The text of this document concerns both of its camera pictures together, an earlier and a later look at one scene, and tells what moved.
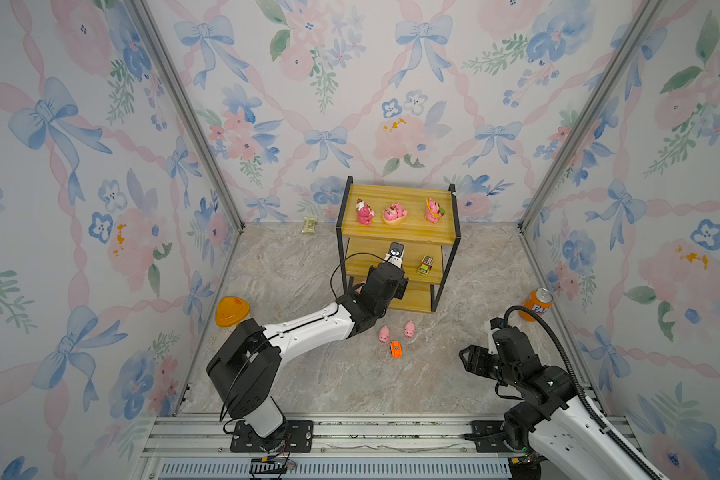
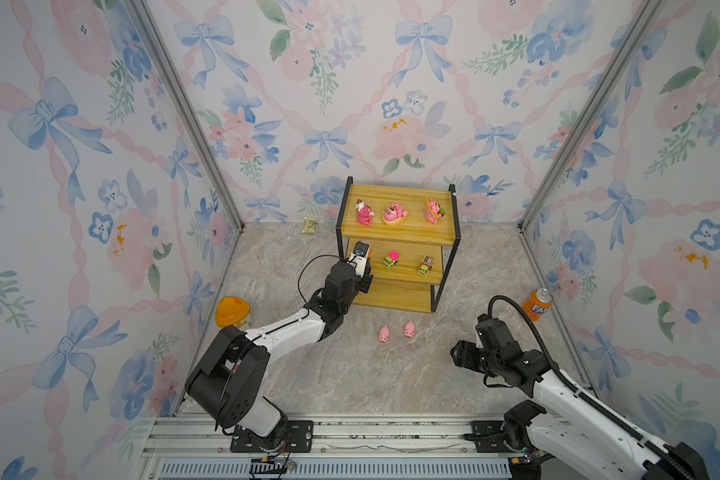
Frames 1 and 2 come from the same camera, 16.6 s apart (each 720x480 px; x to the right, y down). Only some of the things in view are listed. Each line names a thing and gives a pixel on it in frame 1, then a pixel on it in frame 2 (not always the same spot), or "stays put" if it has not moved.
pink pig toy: x=384 y=334 stays put
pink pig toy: x=409 y=330 stays put
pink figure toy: x=364 y=212 stays put
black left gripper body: x=400 y=291 → x=361 y=285
